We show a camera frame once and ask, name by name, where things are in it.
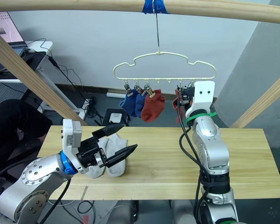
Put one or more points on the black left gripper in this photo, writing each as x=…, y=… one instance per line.
x=88, y=152

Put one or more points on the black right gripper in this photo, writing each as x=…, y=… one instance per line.
x=188, y=94

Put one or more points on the red sock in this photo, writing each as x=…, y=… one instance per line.
x=152, y=107
x=176, y=105

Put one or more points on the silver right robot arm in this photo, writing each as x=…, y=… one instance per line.
x=210, y=140

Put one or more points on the hanger clip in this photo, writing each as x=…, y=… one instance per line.
x=128, y=89
x=149, y=91
x=138, y=89

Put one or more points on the cream plastic clip hanger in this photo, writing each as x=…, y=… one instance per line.
x=164, y=53

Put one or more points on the grey sock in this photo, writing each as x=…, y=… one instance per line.
x=95, y=169
x=117, y=166

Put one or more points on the white device on stool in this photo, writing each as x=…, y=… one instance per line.
x=115, y=117

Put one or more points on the black stool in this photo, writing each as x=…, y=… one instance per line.
x=117, y=117

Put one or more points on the blue sock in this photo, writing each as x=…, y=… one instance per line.
x=140, y=102
x=129, y=105

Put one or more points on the white power strip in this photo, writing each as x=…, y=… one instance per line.
x=115, y=94

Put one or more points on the short diagonal wooden beam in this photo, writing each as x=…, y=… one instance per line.
x=261, y=102

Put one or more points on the blue tape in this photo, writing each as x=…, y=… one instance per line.
x=151, y=7

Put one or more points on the black office chair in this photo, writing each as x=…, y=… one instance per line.
x=11, y=126

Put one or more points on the long diagonal wooden beam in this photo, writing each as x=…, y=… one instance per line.
x=32, y=77

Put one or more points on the black perforated panel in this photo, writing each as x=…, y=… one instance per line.
x=7, y=92

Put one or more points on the white desk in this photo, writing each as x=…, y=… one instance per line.
x=40, y=46

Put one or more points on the horizontal wooden beam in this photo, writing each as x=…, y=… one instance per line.
x=84, y=5

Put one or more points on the laptop with pink screen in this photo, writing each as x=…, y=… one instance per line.
x=4, y=28

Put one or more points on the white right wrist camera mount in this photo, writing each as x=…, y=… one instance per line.
x=204, y=99

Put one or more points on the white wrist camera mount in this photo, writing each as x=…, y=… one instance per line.
x=204, y=99
x=71, y=137

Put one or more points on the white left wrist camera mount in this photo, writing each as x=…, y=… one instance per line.
x=71, y=137

